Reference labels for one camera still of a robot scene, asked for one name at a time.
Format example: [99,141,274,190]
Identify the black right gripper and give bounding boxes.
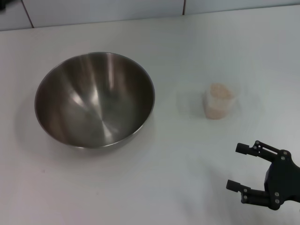
[225,140,300,210]

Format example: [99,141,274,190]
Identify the white rice grains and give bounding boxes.
[204,82,235,120]

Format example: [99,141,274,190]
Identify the stainless steel mixing bowl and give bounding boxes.
[34,52,156,149]

